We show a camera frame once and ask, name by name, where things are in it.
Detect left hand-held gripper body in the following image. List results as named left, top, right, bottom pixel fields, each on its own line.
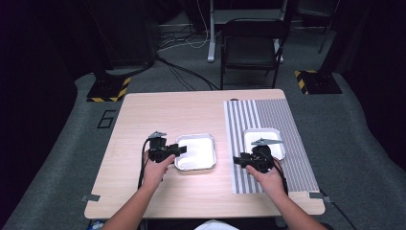
left=147, top=130, right=176, bottom=164

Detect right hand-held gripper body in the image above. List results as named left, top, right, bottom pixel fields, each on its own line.
left=248, top=137, right=284, bottom=174

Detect white square tray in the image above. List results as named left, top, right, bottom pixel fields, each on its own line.
left=173, top=133, right=217, bottom=173
left=242, top=127, right=286, bottom=162

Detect person's left hand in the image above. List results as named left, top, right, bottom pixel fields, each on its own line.
left=142, top=151, right=176, bottom=190

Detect person's right hand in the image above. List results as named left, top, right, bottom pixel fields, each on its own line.
left=245, top=159, right=286, bottom=199

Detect grey white striped mat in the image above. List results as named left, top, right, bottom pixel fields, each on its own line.
left=223, top=98, right=321, bottom=195

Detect grey tape piece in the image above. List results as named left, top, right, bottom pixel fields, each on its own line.
left=80, top=194, right=102, bottom=203
left=307, top=191, right=333, bottom=204

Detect person's white clothing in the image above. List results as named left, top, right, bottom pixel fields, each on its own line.
left=194, top=219, right=239, bottom=230

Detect black stand base striped edge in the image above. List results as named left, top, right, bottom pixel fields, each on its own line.
left=86, top=76, right=132, bottom=104
left=294, top=69, right=343, bottom=96

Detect blue item under table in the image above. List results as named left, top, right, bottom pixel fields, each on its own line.
left=87, top=219, right=104, bottom=230

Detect black folding chair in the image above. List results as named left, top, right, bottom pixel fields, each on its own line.
left=219, top=17, right=288, bottom=90

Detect large black cabinet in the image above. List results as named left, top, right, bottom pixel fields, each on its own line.
left=85, top=0, right=161, bottom=70

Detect black slanted pole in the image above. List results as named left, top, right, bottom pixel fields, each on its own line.
left=317, top=0, right=340, bottom=55

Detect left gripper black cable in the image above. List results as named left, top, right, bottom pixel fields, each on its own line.
left=137, top=137, right=151, bottom=190

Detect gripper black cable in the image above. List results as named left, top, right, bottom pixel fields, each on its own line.
left=137, top=137, right=151, bottom=190
left=259, top=149, right=289, bottom=196

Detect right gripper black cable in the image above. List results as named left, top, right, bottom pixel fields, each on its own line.
left=259, top=149, right=289, bottom=196

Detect black floor cables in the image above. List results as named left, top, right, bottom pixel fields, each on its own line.
left=155, top=54, right=221, bottom=92

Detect black cable from table corner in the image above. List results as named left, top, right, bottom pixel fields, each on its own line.
left=319, top=188, right=359, bottom=230

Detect white floor cables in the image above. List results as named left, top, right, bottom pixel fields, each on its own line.
left=157, top=0, right=222, bottom=53

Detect white desk frame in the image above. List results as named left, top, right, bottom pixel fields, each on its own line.
left=207, top=0, right=289, bottom=63

